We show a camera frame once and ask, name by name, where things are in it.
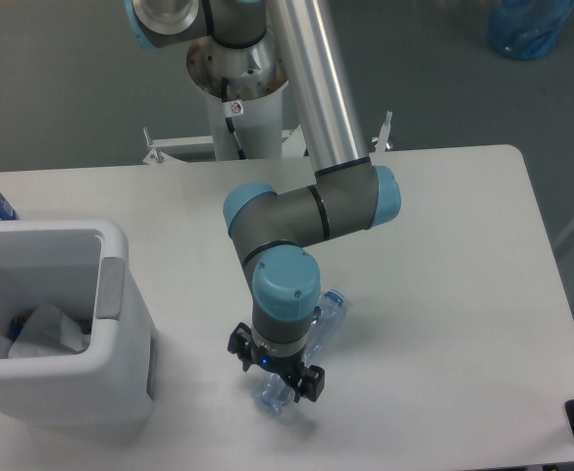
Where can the white trash can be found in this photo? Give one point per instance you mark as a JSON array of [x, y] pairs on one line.
[[82, 268]]

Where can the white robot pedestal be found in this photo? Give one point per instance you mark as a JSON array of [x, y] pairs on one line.
[[243, 80]]

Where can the blue plastic bag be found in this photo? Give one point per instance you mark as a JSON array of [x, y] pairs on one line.
[[527, 30]]

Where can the clear plastic water bottle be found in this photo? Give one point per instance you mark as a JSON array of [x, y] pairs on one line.
[[272, 394]]

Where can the blue yellow snack wrapper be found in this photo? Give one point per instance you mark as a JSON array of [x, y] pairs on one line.
[[16, 326]]

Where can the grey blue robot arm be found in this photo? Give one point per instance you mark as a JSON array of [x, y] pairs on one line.
[[269, 230]]

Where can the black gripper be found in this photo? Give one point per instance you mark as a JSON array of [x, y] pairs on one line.
[[285, 360]]

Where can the white paper tissue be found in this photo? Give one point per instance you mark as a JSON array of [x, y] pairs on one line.
[[49, 332]]

